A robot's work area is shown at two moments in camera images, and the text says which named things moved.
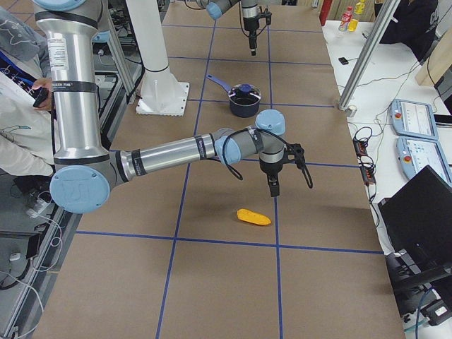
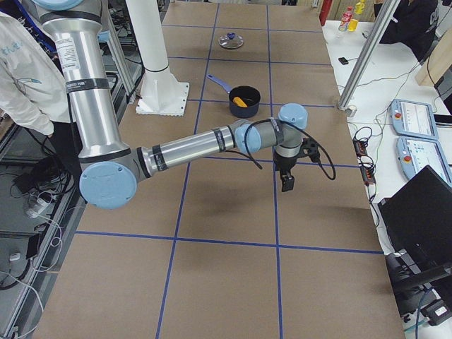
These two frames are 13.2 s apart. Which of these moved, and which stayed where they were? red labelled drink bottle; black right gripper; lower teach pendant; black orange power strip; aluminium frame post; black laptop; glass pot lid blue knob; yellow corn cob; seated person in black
Moved: black right gripper; glass pot lid blue knob; yellow corn cob
Stayed: black orange power strip; lower teach pendant; seated person in black; red labelled drink bottle; black laptop; aluminium frame post
